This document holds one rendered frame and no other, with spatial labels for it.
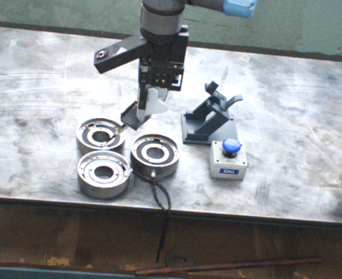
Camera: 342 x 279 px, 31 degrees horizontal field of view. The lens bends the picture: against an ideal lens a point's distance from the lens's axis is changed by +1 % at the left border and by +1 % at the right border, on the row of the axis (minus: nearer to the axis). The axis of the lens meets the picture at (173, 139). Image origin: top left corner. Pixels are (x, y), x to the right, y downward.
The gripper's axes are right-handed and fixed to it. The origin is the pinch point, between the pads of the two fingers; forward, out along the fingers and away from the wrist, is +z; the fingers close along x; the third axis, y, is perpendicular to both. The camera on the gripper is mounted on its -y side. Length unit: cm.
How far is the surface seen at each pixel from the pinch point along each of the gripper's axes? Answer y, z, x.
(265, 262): 33, 37, -7
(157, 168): 4.9, 9.7, -5.8
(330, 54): 101, 82, 159
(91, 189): -8.1, 10.1, -12.3
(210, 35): 40, 78, 160
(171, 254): 11.2, 37.3, -5.6
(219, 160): 17.7, 8.6, -3.0
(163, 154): 6.3, 11.0, 0.0
